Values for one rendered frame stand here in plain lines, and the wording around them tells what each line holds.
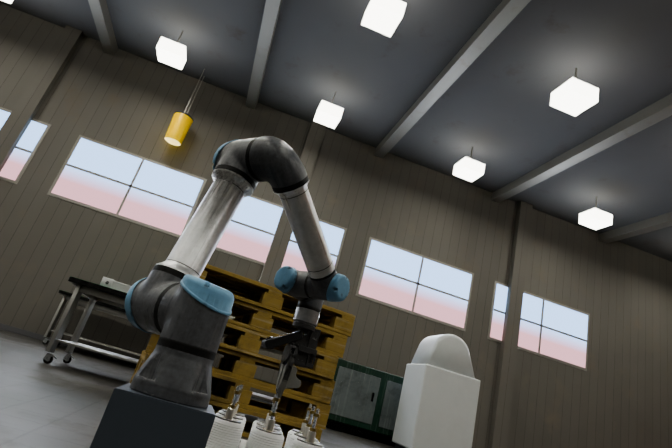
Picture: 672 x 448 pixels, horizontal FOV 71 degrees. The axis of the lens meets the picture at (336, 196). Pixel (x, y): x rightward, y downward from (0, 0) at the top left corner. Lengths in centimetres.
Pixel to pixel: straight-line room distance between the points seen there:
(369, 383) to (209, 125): 568
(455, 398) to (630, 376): 662
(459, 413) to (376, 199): 482
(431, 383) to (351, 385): 115
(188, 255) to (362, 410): 593
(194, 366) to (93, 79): 947
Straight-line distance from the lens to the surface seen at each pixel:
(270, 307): 350
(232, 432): 144
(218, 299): 98
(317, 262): 126
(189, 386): 97
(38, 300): 907
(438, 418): 637
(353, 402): 687
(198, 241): 114
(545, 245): 1159
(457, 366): 652
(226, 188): 120
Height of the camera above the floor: 38
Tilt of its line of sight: 22 degrees up
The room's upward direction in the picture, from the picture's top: 16 degrees clockwise
